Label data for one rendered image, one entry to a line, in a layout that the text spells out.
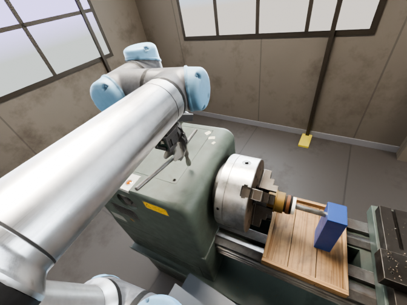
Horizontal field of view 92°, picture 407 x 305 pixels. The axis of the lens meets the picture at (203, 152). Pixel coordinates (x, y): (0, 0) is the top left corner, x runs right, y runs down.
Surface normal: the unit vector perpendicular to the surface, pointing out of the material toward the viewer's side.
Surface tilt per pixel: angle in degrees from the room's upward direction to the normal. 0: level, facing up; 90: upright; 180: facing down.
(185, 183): 0
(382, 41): 90
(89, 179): 65
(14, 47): 90
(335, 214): 0
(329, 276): 0
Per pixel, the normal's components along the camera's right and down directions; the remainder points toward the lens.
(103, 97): -0.33, 0.66
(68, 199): 0.80, -0.23
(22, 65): 0.84, 0.25
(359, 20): -0.52, 0.62
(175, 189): -0.15, -0.74
